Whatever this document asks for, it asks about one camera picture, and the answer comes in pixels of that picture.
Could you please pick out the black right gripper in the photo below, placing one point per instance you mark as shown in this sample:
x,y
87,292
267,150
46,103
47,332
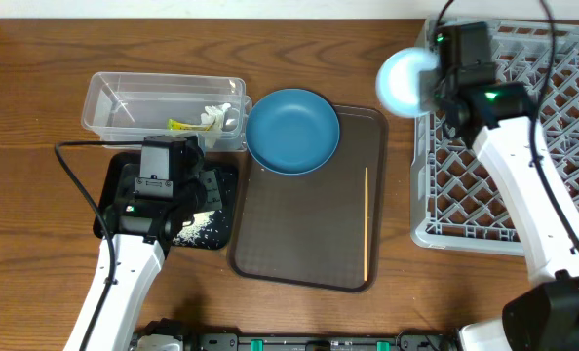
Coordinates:
x,y
428,83

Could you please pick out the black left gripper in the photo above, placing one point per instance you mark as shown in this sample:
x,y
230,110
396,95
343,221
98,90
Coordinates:
x,y
212,184

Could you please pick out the light blue bowl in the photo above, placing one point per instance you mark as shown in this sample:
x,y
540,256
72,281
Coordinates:
x,y
406,81

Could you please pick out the white tissue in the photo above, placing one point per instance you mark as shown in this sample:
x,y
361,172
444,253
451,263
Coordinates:
x,y
213,122

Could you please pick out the yellow green snack wrapper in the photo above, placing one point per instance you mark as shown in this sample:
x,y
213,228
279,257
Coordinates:
x,y
180,126

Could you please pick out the dark blue plate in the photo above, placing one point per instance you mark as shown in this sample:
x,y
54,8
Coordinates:
x,y
292,132

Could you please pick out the wooden chopstick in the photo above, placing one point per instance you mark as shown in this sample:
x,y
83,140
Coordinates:
x,y
366,225

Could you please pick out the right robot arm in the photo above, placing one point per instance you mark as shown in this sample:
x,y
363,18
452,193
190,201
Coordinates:
x,y
500,123

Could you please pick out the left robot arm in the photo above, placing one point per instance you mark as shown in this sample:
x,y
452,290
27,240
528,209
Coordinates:
x,y
136,236

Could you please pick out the grey dishwasher rack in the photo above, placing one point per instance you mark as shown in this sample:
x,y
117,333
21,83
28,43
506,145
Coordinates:
x,y
455,204

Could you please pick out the black plastic bin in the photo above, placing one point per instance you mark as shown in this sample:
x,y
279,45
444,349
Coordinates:
x,y
127,164

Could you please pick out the spilled white rice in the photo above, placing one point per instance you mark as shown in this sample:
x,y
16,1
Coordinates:
x,y
209,230

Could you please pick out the brown serving tray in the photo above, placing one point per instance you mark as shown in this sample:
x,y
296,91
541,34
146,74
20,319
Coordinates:
x,y
308,230

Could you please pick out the clear plastic bin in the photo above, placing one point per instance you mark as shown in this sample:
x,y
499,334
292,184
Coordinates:
x,y
126,106

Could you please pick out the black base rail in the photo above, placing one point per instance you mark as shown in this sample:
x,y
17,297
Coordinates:
x,y
166,335

